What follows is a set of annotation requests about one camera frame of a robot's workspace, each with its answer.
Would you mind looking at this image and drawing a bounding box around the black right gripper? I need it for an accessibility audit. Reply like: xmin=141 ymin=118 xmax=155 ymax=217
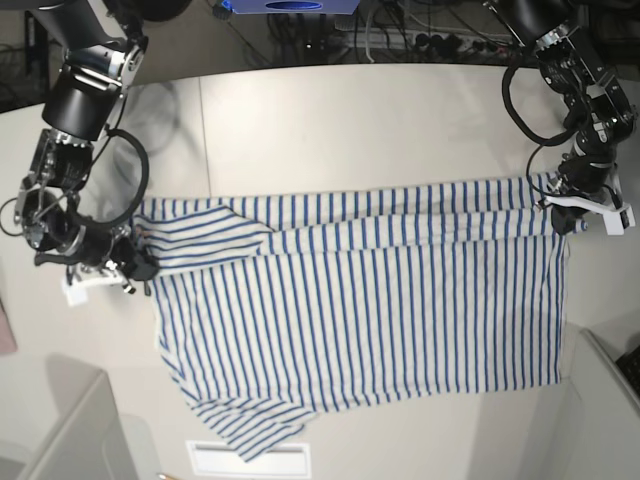
xmin=33 ymin=219 xmax=160 ymax=282

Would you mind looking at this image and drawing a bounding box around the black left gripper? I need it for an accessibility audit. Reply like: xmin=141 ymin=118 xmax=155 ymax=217
xmin=547 ymin=150 xmax=620 ymax=235

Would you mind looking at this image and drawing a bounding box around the blue white striped T-shirt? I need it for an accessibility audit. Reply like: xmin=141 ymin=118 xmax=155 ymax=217
xmin=133 ymin=174 xmax=569 ymax=461

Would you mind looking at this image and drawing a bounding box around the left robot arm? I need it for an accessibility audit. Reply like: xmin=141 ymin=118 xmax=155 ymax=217
xmin=485 ymin=1 xmax=637 ymax=236

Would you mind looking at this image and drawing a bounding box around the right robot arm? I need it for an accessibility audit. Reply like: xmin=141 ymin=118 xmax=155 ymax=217
xmin=1 ymin=1 xmax=159 ymax=294

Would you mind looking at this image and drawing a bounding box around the black keyboard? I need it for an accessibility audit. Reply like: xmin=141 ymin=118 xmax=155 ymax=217
xmin=616 ymin=347 xmax=640 ymax=393

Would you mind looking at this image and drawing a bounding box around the white table slot plate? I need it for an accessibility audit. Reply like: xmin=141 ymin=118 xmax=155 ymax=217
xmin=186 ymin=440 xmax=312 ymax=479

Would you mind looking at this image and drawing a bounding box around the white power strip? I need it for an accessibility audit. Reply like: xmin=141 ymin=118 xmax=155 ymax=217
xmin=340 ymin=27 xmax=512 ymax=51

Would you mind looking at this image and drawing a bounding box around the blue box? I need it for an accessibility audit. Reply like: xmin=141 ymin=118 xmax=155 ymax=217
xmin=221 ymin=0 xmax=360 ymax=15

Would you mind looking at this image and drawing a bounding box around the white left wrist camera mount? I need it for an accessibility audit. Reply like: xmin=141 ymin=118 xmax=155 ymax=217
xmin=539 ymin=195 xmax=636 ymax=236

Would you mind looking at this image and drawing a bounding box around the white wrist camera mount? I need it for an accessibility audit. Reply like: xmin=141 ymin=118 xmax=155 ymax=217
xmin=539 ymin=195 xmax=636 ymax=236
xmin=60 ymin=270 xmax=131 ymax=307

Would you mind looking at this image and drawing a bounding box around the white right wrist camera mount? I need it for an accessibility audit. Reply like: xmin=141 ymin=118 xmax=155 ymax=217
xmin=60 ymin=270 xmax=131 ymax=307

